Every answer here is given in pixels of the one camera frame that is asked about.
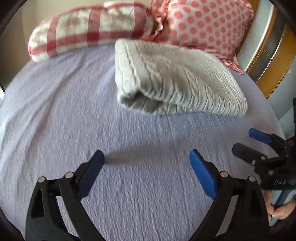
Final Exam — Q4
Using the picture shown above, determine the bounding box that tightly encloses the lilac bed sheet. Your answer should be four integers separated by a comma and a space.
1, 45, 283, 240

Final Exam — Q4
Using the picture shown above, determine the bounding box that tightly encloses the beige cable-knit sweater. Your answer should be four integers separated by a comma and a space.
115, 39, 248, 116

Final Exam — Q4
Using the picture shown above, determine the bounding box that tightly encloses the red checked pillow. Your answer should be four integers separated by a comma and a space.
28, 1, 154, 62

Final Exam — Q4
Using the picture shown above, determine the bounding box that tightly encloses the wooden wardrobe with shelves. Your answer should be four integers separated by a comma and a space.
235, 0, 296, 121

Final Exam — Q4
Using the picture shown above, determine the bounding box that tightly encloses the person's right hand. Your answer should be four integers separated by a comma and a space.
263, 190, 295, 221

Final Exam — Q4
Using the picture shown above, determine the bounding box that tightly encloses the pink polka dot pillow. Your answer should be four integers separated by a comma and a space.
143, 0, 254, 74

